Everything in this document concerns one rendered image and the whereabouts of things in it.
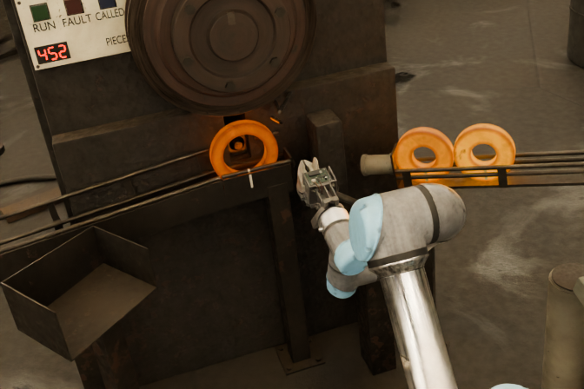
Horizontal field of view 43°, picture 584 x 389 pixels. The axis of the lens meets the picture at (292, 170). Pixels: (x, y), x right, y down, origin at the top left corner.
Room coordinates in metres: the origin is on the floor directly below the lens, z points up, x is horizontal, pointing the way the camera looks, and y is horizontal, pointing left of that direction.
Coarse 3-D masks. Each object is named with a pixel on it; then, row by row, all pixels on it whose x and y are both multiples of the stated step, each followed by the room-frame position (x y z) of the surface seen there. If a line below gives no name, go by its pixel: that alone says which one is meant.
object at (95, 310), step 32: (64, 256) 1.49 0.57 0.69; (96, 256) 1.55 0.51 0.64; (128, 256) 1.48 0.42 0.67; (32, 288) 1.41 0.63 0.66; (64, 288) 1.47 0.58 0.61; (96, 288) 1.46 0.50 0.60; (128, 288) 1.44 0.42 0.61; (32, 320) 1.30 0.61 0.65; (64, 320) 1.36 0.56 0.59; (96, 320) 1.34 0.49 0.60; (64, 352) 1.24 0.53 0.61; (96, 352) 1.40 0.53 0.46; (128, 352) 1.41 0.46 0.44; (128, 384) 1.39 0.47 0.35
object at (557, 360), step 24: (576, 264) 1.42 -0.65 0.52; (552, 288) 1.37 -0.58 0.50; (552, 312) 1.36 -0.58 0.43; (576, 312) 1.32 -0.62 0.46; (552, 336) 1.35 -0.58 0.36; (576, 336) 1.32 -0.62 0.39; (552, 360) 1.35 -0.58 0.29; (576, 360) 1.32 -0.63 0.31; (552, 384) 1.34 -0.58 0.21; (576, 384) 1.32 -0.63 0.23
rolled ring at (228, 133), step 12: (240, 120) 1.80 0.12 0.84; (252, 120) 1.81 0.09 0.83; (228, 132) 1.76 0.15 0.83; (240, 132) 1.77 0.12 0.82; (252, 132) 1.78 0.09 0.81; (264, 132) 1.78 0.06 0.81; (216, 144) 1.76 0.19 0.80; (264, 144) 1.79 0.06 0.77; (276, 144) 1.79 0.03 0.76; (216, 156) 1.75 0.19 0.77; (264, 156) 1.80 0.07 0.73; (276, 156) 1.79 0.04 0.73; (216, 168) 1.75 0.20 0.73; (228, 168) 1.76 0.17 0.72
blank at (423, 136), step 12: (408, 132) 1.74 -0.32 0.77; (420, 132) 1.72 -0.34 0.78; (432, 132) 1.71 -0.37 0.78; (408, 144) 1.73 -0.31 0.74; (420, 144) 1.71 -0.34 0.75; (432, 144) 1.70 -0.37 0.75; (444, 144) 1.69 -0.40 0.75; (396, 156) 1.74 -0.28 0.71; (408, 156) 1.73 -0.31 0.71; (444, 156) 1.69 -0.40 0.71; (420, 180) 1.72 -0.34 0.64; (432, 180) 1.70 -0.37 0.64
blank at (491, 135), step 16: (480, 128) 1.66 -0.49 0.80; (496, 128) 1.66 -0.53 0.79; (464, 144) 1.67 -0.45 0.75; (496, 144) 1.64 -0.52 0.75; (512, 144) 1.63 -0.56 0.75; (464, 160) 1.67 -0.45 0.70; (480, 160) 1.69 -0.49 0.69; (496, 160) 1.64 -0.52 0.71; (512, 160) 1.63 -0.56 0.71; (496, 176) 1.64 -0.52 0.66
